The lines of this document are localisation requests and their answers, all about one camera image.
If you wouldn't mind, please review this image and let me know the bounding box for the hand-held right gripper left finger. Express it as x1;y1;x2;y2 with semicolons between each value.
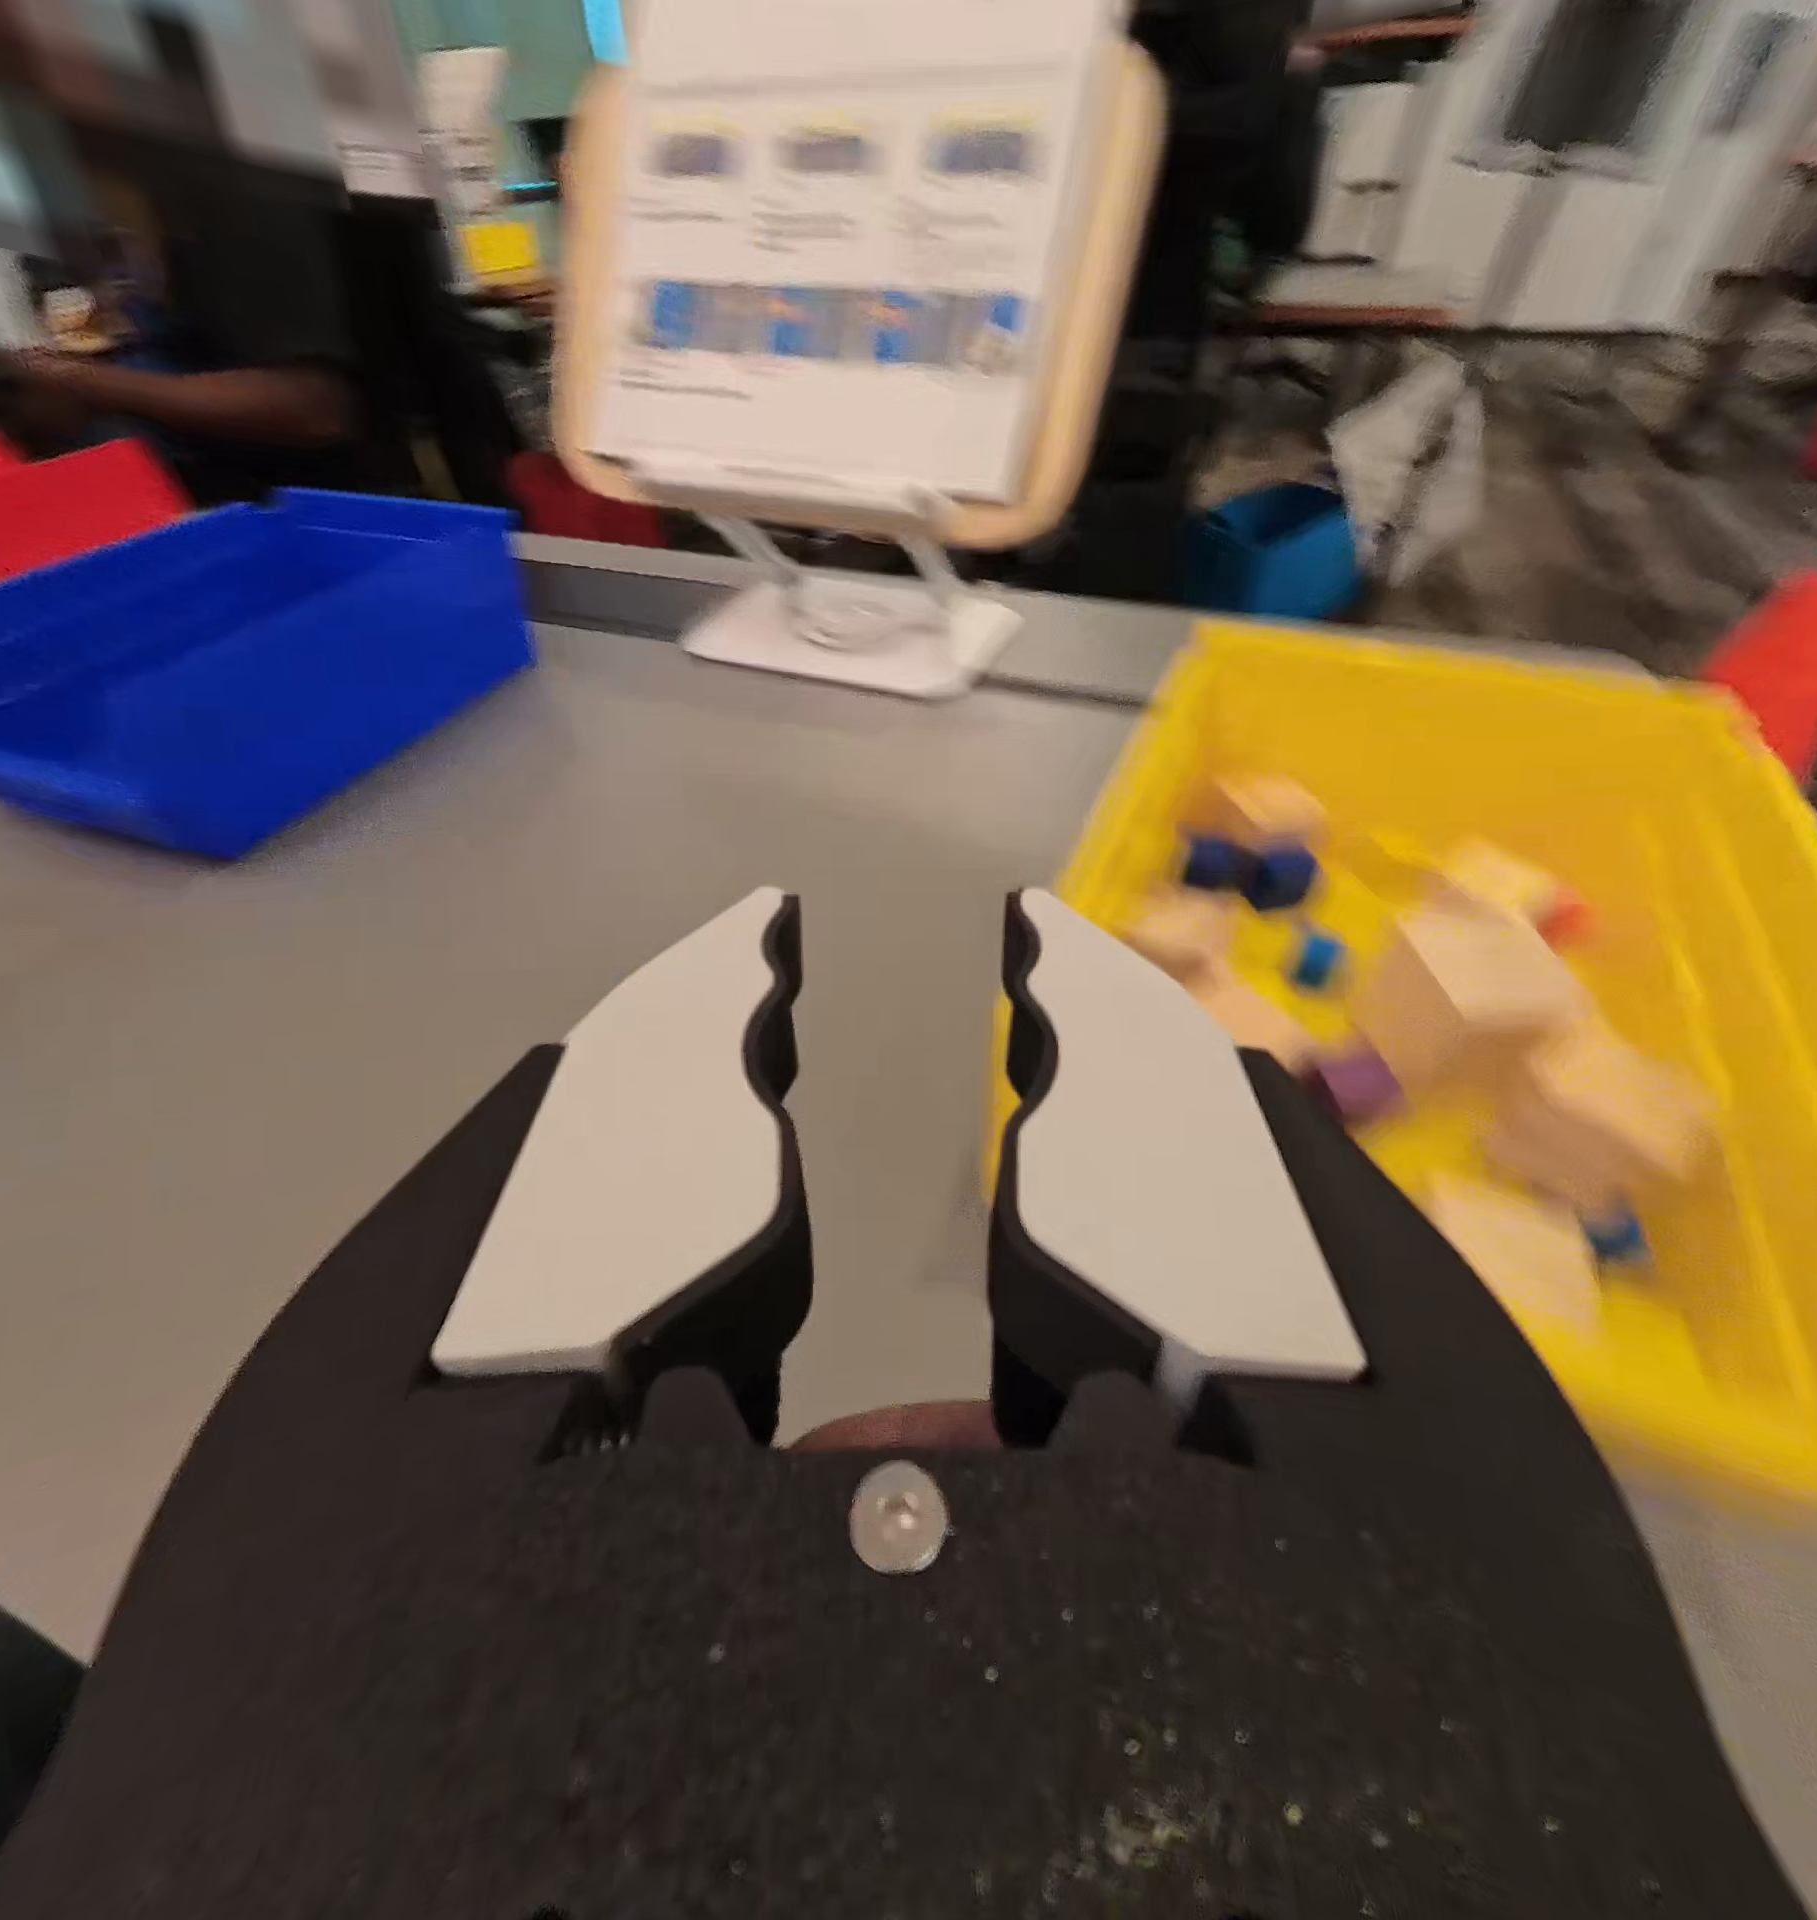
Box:
432;883;817;1450

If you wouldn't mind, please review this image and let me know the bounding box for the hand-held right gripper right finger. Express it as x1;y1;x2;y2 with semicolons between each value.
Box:
988;883;1370;1450

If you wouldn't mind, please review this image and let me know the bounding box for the pile of plain wooden cubes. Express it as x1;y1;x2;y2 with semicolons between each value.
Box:
1134;772;1721;1336

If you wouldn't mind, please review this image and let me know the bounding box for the yellow plastic bin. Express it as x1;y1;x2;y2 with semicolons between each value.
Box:
984;620;1817;1518

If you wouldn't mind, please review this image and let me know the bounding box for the blue plastic bin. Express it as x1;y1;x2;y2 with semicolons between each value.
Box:
0;487;539;860

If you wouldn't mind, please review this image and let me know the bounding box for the white desk stand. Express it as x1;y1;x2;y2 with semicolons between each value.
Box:
682;465;1028;702

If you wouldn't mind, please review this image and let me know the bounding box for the teal bag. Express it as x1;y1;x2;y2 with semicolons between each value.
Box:
1187;481;1365;619

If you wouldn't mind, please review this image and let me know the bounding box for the red bag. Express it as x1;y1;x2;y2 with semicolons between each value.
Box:
506;450;671;548

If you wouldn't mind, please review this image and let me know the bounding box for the white printed sheet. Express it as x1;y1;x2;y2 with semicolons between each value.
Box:
1329;350;1489;580

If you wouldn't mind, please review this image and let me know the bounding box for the beige wooden board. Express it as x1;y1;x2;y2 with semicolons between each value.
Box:
549;28;1170;548

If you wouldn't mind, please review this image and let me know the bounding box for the red plastic bin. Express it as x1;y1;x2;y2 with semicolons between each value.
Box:
0;425;197;602

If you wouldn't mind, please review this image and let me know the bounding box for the white paper sheet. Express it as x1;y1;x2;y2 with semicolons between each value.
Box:
592;0;1129;504

